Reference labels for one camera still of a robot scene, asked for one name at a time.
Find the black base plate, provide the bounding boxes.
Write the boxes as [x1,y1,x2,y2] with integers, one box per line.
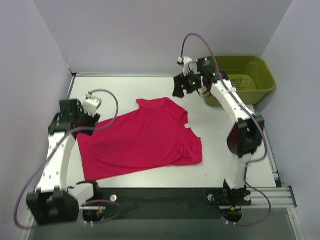
[82,188,252,223]

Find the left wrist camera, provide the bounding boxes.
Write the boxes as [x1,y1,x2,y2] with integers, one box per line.
[82,92,102,117]

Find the pink t shirt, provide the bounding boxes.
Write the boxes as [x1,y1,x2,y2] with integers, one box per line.
[77,97,203,181]

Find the aluminium front rail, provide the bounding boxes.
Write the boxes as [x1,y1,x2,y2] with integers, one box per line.
[79,187,297,210]

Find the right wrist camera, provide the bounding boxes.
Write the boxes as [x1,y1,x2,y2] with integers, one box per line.
[177,56,194,77]

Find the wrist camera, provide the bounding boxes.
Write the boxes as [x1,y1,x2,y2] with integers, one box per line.
[82,92,102,117]
[177,56,194,77]

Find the olive green plastic basin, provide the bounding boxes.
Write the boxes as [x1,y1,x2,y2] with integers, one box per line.
[215,55,276,105]

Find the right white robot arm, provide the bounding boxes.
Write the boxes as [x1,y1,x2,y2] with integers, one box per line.
[172,56,265,207]

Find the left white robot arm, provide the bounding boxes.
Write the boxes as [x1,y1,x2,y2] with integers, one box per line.
[26,96,102,226]

